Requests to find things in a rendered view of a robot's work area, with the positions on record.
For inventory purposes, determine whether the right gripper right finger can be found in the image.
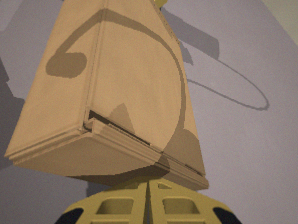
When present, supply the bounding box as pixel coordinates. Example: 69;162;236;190
148;176;233;224

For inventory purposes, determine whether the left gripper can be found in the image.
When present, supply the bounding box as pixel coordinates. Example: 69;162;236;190
154;0;168;8

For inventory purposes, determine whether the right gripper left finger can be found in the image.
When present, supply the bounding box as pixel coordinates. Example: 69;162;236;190
63;176;148;224

